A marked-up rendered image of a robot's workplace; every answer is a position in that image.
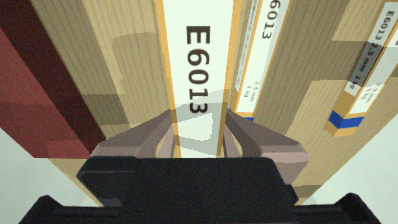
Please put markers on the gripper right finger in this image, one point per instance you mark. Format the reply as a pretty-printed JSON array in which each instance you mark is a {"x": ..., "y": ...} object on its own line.
[{"x": 258, "y": 141}]

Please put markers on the tan cardboard pack with blue bands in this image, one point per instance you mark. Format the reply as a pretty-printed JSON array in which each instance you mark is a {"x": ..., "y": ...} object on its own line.
[{"x": 198, "y": 41}]

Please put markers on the dark red low platform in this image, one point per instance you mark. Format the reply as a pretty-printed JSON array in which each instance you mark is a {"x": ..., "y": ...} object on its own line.
[{"x": 40, "y": 106}]

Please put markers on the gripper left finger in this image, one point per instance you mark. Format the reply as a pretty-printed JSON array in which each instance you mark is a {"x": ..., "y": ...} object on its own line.
[{"x": 141, "y": 141}]

